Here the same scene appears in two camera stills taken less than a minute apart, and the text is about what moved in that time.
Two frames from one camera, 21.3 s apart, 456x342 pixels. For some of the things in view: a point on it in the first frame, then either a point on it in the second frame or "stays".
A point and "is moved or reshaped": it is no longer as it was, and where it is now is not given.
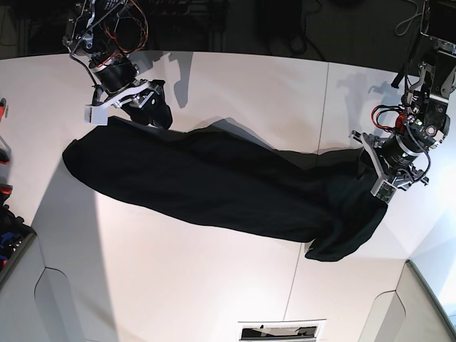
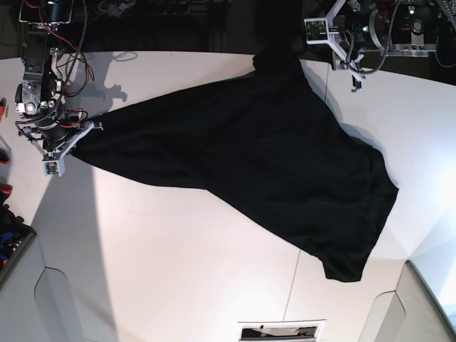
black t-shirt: (234, 184) is moved or reshaped
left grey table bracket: (56, 307) stays
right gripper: (373, 145) to (340, 60)
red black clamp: (5, 152) stays
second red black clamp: (6, 190) stays
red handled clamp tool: (3, 108) stays
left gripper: (147, 94) to (55, 138)
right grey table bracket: (386, 322) stays
